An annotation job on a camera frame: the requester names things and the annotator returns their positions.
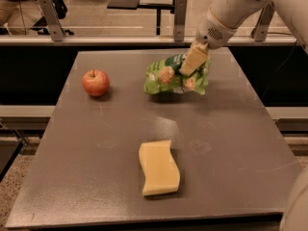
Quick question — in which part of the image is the middle metal rail bracket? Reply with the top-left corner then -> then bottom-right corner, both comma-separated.
173,0 -> 187,42

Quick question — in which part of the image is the yellow wavy sponge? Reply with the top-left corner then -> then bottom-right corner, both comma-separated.
139,140 -> 180,196

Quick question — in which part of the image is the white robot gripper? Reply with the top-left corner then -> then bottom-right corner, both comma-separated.
179,9 -> 239,76

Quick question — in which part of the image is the green rice chip bag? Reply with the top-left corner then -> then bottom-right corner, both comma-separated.
143,54 -> 211,95

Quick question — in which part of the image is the red apple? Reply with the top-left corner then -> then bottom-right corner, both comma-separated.
82,69 -> 110,97

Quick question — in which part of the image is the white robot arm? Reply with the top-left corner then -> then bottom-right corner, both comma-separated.
179,0 -> 308,76

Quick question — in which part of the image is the right metal rail bracket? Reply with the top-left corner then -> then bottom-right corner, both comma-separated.
251,4 -> 274,42

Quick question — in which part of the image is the seated person in background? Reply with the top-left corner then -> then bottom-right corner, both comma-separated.
0,0 -> 69,37

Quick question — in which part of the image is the metal rail bracket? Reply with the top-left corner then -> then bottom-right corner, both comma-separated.
251,4 -> 274,42
173,0 -> 187,42
38,0 -> 64,41

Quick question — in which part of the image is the left metal rail bracket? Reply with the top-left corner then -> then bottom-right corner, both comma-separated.
38,0 -> 64,41

